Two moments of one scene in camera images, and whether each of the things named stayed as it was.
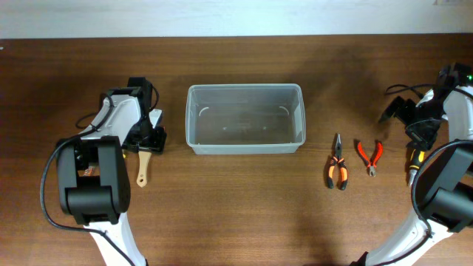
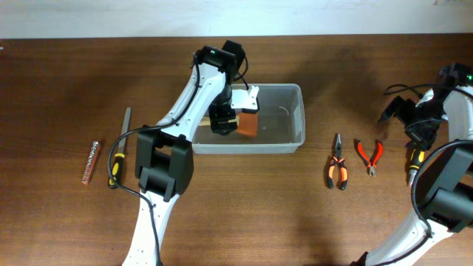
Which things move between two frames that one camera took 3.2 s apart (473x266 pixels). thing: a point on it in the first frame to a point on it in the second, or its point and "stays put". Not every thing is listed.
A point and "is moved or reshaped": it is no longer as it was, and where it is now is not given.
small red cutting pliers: x=371 y=165 stays put
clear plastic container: x=245 y=119 stays put
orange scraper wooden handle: x=144 y=157 is moved or reshaped
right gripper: x=419 y=132 stays put
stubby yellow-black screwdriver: x=417 y=158 stays put
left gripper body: x=148 y=142 to x=222 y=123
